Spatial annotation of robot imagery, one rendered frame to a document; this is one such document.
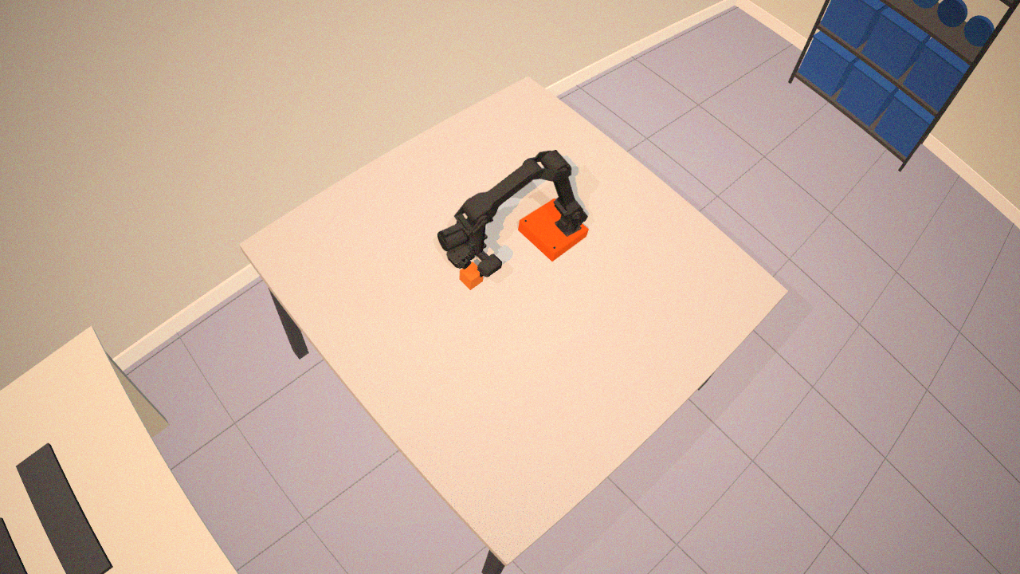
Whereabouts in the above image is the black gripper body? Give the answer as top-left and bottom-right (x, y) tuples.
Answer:
(465, 234), (502, 277)

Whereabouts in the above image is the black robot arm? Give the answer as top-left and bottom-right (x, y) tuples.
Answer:
(437, 150), (588, 269)

